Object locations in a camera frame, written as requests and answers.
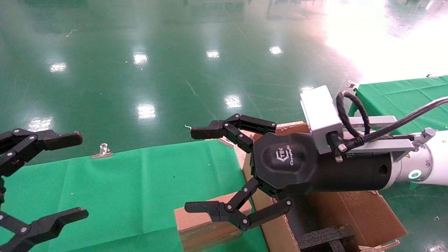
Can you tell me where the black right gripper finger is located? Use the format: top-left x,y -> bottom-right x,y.
185,177 -> 293,231
191,114 -> 277,153

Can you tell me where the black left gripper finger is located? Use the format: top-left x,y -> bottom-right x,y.
0,207 -> 89,252
0,128 -> 83,177

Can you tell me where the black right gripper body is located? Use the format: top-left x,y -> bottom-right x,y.
252,132 -> 392,196

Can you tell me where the small brown cardboard box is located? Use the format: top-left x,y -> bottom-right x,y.
174,191 -> 252,252

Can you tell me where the large open brown carton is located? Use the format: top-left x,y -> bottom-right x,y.
241,121 -> 408,252

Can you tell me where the large green table cloth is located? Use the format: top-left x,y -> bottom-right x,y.
0,139 -> 270,252

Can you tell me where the black foam insert block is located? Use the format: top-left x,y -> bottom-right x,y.
297,225 -> 355,252

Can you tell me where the green cloth on side table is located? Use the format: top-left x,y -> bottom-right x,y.
348,75 -> 448,135

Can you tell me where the silver camera mount bracket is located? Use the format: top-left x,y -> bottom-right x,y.
341,115 -> 436,162

